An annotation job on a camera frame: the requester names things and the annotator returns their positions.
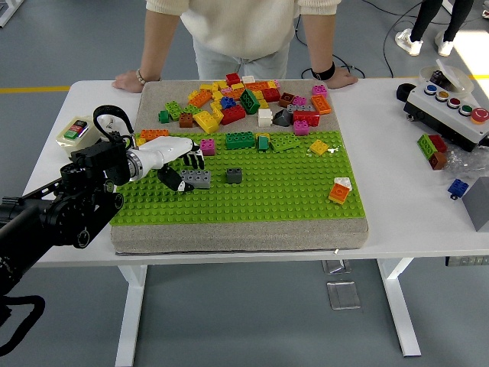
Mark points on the person's right hand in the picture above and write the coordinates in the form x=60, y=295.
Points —
x=128, y=82

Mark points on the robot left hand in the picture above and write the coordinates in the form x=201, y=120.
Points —
x=164, y=151

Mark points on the person's left hand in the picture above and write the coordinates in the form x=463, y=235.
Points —
x=342, y=78

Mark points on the light grey 2x4 brick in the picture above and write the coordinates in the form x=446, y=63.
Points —
x=200, y=179

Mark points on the dark grey 2x2 brick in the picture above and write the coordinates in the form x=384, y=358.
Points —
x=234, y=176

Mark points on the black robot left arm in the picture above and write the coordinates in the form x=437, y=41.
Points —
x=76, y=214

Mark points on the person's left forearm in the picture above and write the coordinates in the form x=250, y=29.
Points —
x=317, y=42

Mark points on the person's right forearm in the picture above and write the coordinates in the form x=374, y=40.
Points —
x=156, y=46

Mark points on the orange 2x4 brick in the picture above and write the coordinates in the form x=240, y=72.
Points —
x=200, y=98
x=321, y=105
x=258, y=85
x=154, y=134

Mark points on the magenta 2x2 brick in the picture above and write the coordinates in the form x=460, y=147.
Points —
x=300, y=101
x=209, y=147
x=301, y=128
x=319, y=91

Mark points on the brown 2x2 brick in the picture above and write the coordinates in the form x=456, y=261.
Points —
x=186, y=121
x=286, y=100

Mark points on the large yellow brick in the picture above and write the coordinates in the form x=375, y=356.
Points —
x=206, y=122

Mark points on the dark grey slope brick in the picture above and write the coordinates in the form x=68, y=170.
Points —
x=282, y=119

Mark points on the dark green 2x4 brick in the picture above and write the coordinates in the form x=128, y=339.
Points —
x=250, y=101
x=239, y=141

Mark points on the blue 2x2 brick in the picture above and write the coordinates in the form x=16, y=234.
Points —
x=228, y=102

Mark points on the light green 2x4 brick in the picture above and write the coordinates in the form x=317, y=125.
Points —
x=285, y=143

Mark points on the white 2x2 brick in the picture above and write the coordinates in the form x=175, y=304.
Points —
x=264, y=118

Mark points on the pink brick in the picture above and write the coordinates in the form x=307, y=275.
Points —
x=227, y=90

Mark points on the small teal green brick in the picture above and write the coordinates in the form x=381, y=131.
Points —
x=263, y=143

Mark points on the red 2x2 brick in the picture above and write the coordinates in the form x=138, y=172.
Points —
x=233, y=79

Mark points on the green brick with circles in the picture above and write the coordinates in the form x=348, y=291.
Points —
x=425, y=145

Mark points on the green baseplate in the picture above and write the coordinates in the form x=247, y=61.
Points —
x=267, y=191

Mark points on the orange 2x2 brick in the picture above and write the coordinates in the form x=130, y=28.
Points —
x=339, y=194

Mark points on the black wristwatch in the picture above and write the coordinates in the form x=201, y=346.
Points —
x=322, y=72

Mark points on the black tape roll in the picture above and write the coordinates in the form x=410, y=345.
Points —
x=401, y=91

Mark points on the person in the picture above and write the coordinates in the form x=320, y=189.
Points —
x=424, y=15
x=237, y=26

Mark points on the white button control box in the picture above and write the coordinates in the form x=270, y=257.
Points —
x=439, y=114

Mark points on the clear round container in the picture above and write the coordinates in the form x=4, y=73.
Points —
x=456, y=76

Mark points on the clear plastic bag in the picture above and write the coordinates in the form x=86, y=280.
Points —
x=464, y=162

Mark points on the white table leg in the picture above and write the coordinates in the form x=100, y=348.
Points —
x=397, y=306
x=131, y=306

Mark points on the grey box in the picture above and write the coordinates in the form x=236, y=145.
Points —
x=479, y=206

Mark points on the small clear floor plate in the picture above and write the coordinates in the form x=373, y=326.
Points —
x=334, y=266

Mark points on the table control panel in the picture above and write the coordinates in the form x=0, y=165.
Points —
x=466, y=261

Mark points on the cream switch box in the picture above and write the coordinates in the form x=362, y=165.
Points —
x=74, y=130

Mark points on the white furniture frame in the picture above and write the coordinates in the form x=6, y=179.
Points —
x=5, y=15

